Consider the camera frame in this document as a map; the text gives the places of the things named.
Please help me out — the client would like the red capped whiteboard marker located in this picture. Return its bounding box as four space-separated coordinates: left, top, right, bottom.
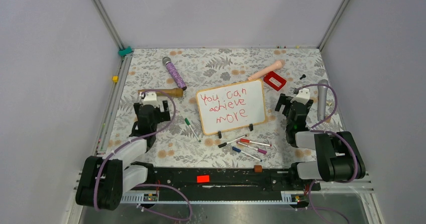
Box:
240 139 272 147

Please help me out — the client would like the pink toy microphone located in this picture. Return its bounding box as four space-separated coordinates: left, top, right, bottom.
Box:
248 59 285 80

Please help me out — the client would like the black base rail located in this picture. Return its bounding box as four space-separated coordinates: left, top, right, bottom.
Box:
146 167 311 202

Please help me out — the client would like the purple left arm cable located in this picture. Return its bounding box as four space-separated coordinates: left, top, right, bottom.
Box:
93 89 194 221

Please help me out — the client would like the purple glitter toy microphone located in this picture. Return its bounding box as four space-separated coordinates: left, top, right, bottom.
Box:
162 57 187 91

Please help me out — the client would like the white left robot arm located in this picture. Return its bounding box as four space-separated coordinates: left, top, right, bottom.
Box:
75 100 172 210

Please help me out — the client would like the green capped whiteboard marker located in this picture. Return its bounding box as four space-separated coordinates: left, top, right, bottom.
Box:
184 118 201 143

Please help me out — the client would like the black capped whiteboard marker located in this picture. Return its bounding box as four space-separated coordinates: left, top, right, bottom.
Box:
218 135 247 148

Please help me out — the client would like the yellow framed whiteboard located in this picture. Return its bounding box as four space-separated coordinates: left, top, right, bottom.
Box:
195 79 266 136

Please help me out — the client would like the blue capped whiteboard marker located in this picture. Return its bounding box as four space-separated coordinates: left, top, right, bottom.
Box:
232 146 262 162

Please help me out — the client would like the red rectangular plastic box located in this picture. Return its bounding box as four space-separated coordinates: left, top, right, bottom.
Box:
263 71 287 91

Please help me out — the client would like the red tape label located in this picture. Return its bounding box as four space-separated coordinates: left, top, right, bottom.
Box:
196 175 210 183

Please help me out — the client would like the floral patterned table mat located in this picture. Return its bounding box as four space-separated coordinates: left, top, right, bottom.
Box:
102 48 328 168

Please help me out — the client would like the brown cylinder block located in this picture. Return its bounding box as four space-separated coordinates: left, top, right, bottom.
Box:
253 165 263 173

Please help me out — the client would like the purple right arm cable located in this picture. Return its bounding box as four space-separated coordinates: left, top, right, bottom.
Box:
292 83 359 224

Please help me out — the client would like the silver toy microphone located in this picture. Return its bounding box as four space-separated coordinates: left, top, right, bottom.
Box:
317 79 329 121

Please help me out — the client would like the magenta capped whiteboard marker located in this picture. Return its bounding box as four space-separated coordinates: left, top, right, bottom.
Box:
237 142 267 155

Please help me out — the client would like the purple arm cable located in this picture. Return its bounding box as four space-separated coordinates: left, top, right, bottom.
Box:
292 83 359 224
93 89 194 221

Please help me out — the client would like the teal corner clamp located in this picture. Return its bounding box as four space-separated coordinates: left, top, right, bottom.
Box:
118 46 133 57

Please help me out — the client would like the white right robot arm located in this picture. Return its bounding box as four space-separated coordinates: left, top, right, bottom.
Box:
275 94 366 190

